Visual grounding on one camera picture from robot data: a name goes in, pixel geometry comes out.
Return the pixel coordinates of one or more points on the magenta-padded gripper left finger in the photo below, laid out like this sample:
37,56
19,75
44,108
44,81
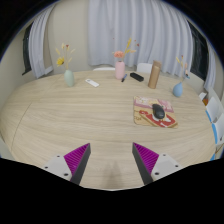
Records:
75,160

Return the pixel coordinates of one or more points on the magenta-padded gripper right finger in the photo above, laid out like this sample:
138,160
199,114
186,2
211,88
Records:
148,160

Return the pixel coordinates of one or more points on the black computer mouse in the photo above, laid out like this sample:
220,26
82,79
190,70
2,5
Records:
158,111

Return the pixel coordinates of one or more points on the cartoon print mouse pad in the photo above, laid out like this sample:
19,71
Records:
143,113

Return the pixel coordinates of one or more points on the blue vase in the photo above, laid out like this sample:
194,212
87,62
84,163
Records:
177,90

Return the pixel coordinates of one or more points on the white remote control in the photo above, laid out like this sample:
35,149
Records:
92,83

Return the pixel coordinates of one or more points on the pale green vase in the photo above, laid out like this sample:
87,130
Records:
69,79

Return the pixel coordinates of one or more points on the white and blue chairs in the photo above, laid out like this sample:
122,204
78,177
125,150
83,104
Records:
215,113

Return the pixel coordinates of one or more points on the black rectangular box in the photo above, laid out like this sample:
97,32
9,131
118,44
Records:
137,77

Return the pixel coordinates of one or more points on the tan drink bottle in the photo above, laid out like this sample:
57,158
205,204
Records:
154,75

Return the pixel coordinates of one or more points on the dark blue pen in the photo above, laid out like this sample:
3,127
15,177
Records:
124,78

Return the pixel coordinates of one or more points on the pink vase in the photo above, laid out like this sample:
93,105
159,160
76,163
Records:
120,70

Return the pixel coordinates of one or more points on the small beige dried flowers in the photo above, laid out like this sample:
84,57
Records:
185,66

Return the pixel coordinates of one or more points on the narrow white curtain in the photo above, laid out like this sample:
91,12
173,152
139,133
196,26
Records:
210,70
40,46

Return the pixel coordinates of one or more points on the orange and yellow dried flowers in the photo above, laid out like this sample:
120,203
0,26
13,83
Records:
119,54

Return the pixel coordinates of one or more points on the dark window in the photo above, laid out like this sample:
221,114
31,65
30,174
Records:
199,53
26,50

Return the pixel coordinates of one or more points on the wide white curtain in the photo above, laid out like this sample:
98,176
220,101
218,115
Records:
110,30

